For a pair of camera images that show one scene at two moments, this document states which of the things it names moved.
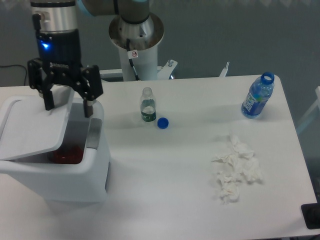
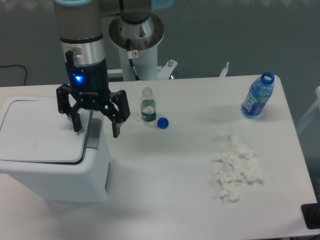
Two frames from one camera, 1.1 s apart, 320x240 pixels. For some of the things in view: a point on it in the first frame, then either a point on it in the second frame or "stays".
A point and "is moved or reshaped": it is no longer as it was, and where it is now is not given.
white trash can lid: x=27 y=127 is moved or reshaped
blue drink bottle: x=261 y=90 stays
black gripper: x=59 y=53 -> x=89 y=85
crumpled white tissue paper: x=240 y=163 stays
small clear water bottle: x=148 y=104 stays
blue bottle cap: x=162 y=123 stays
